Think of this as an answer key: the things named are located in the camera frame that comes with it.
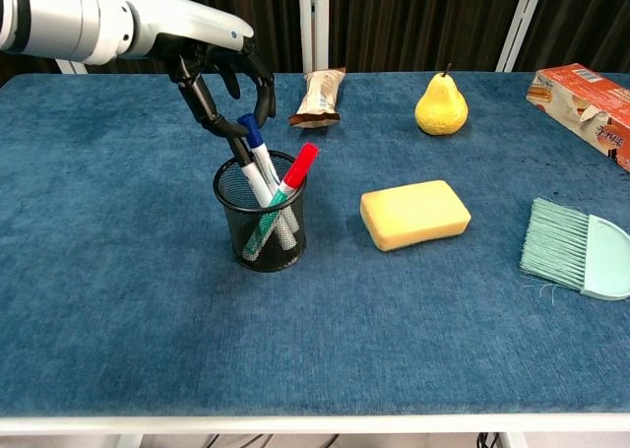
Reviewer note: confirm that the red cap marker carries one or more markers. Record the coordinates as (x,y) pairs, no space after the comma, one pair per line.
(296,172)

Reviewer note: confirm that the black mesh pen cup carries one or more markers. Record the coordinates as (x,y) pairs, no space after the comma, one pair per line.
(268,256)

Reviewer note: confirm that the blue cap marker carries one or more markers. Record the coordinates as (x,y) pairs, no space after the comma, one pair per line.
(261,155)

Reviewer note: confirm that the yellow pear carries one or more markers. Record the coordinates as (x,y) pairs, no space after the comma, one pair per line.
(441,108)

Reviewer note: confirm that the orange cracker box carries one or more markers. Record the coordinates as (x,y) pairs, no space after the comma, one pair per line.
(581,106)

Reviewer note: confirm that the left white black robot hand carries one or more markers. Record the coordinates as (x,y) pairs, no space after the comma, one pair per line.
(187,22)

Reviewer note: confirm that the blue velvet table cloth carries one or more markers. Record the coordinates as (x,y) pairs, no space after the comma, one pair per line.
(147,295)

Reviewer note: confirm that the white upright frame post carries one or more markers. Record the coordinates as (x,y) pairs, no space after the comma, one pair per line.
(313,22)

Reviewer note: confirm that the black cap marker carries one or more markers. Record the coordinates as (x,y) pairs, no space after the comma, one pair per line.
(253,182)

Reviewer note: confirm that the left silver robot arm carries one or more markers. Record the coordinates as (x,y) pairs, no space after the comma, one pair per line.
(59,15)

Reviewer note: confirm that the mint green hand brush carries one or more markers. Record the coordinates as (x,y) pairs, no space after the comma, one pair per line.
(566,246)

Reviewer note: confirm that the brown snack bar wrapper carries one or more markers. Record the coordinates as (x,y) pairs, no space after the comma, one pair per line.
(319,98)

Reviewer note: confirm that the white slanted frame post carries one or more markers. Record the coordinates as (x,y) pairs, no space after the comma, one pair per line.
(521,22)
(69,66)

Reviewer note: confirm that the yellow sponge block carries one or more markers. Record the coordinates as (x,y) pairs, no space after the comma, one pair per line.
(413,214)

